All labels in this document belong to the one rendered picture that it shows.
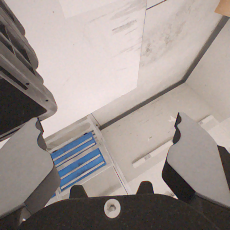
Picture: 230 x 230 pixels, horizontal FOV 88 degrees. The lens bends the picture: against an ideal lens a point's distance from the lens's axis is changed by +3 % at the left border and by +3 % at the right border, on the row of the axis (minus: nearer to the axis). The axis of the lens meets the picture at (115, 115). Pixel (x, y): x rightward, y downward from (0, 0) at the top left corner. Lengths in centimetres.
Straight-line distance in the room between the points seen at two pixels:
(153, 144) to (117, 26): 254
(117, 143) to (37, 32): 254
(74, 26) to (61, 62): 11
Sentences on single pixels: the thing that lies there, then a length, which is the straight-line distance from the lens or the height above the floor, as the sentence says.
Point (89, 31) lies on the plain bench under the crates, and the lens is 41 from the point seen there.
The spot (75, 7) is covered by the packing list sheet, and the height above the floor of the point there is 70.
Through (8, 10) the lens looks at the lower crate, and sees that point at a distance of 35.
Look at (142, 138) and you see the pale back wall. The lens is 277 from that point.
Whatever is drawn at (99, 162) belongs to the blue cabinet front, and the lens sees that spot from 189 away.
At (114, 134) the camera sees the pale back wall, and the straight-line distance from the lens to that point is 279.
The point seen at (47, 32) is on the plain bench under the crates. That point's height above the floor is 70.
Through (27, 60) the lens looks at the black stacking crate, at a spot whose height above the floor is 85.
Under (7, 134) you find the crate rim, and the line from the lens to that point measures 23.
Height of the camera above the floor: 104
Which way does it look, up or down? 22 degrees down
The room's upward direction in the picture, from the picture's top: 148 degrees clockwise
